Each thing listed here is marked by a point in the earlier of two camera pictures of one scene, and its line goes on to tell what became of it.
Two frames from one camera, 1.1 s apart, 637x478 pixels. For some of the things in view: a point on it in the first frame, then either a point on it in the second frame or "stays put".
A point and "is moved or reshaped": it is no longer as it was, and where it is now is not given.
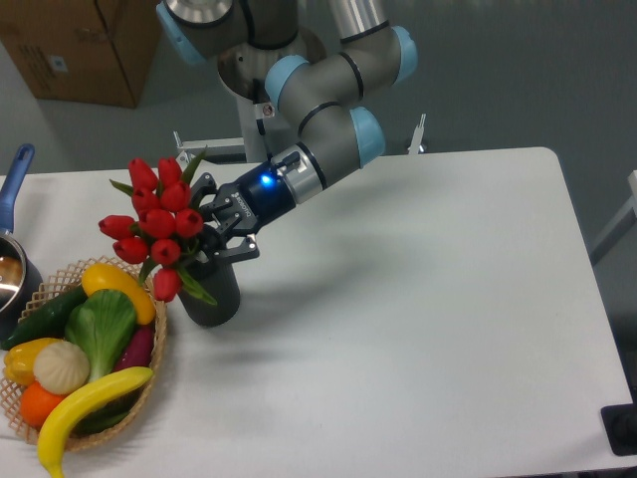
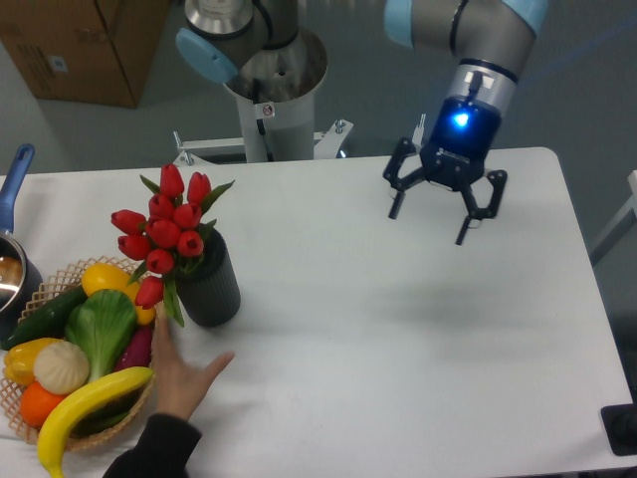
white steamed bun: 61,367 stays put
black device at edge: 620,424 stays put
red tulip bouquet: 163,229 is moved or reshaped
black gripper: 255,201 -> 453,155
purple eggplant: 138,352 stays put
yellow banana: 71,402 stays put
